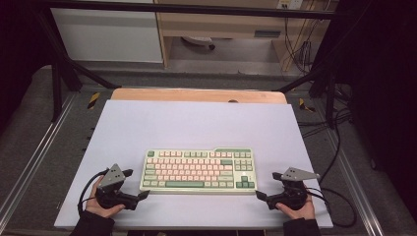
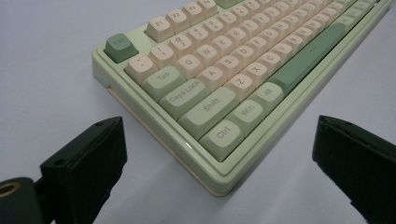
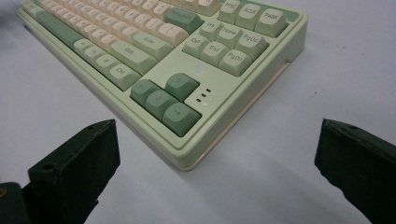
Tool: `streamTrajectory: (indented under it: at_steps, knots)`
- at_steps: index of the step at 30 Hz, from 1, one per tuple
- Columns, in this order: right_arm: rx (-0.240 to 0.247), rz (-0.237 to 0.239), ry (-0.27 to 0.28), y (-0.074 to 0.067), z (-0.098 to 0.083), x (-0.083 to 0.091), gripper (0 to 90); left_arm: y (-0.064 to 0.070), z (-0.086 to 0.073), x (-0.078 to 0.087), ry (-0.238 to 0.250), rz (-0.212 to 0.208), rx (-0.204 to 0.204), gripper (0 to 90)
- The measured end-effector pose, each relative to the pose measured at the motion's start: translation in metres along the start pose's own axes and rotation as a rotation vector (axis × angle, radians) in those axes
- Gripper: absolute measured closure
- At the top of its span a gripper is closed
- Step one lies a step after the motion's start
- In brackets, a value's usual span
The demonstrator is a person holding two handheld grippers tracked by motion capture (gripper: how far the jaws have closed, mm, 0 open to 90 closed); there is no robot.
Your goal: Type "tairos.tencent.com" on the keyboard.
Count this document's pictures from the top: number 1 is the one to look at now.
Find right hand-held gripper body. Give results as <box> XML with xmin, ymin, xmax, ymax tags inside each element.
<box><xmin>267</xmin><ymin>166</ymin><xmax>321</xmax><ymax>210</ymax></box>

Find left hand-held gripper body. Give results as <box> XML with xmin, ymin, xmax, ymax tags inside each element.
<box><xmin>94</xmin><ymin>163</ymin><xmax>141</xmax><ymax>210</ymax></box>

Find green and cream keyboard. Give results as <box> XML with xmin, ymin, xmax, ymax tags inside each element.
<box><xmin>139</xmin><ymin>147</ymin><xmax>259</xmax><ymax>196</ymax></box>

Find person's right hand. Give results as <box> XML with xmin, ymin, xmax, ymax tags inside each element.
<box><xmin>274</xmin><ymin>193</ymin><xmax>317</xmax><ymax>220</ymax></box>

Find person's left hand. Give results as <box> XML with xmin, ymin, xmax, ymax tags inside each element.
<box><xmin>86</xmin><ymin>176</ymin><xmax>126</xmax><ymax>219</ymax></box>

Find yellow and black tape strip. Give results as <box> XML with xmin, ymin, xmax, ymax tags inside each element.
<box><xmin>88</xmin><ymin>91</ymin><xmax>100</xmax><ymax>110</ymax></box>
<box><xmin>298</xmin><ymin>97</ymin><xmax>316</xmax><ymax>112</ymax></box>

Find white cabinet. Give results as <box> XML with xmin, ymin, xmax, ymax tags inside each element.
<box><xmin>50</xmin><ymin>8</ymin><xmax>164</xmax><ymax>63</ymax></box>

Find office chair base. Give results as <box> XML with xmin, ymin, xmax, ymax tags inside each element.
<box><xmin>181</xmin><ymin>35</ymin><xmax>216</xmax><ymax>51</ymax></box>

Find light wooden desk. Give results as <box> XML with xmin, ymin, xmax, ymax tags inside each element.
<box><xmin>153</xmin><ymin>0</ymin><xmax>338</xmax><ymax>72</ymax></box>

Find white power socket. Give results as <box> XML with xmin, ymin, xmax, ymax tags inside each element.
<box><xmin>276</xmin><ymin>0</ymin><xmax>303</xmax><ymax>10</ymax></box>

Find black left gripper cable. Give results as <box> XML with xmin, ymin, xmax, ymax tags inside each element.
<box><xmin>77</xmin><ymin>168</ymin><xmax>110</xmax><ymax>215</ymax></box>

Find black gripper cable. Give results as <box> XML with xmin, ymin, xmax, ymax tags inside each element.
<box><xmin>304</xmin><ymin>107</ymin><xmax>358</xmax><ymax>229</ymax></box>
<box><xmin>77</xmin><ymin>168</ymin><xmax>110</xmax><ymax>215</ymax></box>

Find aluminium rail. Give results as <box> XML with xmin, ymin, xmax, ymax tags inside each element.
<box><xmin>323</xmin><ymin>131</ymin><xmax>385</xmax><ymax>236</ymax></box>
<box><xmin>0</xmin><ymin>94</ymin><xmax>78</xmax><ymax>224</ymax></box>

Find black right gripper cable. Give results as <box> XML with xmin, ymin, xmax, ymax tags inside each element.
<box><xmin>304</xmin><ymin>107</ymin><xmax>358</xmax><ymax>229</ymax></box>

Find black floor cables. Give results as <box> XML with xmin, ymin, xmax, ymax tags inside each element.
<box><xmin>297</xmin><ymin>119</ymin><xmax>332</xmax><ymax>138</ymax></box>

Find hanging cable bundle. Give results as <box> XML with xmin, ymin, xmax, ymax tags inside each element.
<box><xmin>283</xmin><ymin>16</ymin><xmax>316</xmax><ymax>75</ymax></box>

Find black metal frame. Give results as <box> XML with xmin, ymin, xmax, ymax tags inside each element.
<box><xmin>32</xmin><ymin>0</ymin><xmax>342</xmax><ymax>129</ymax></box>

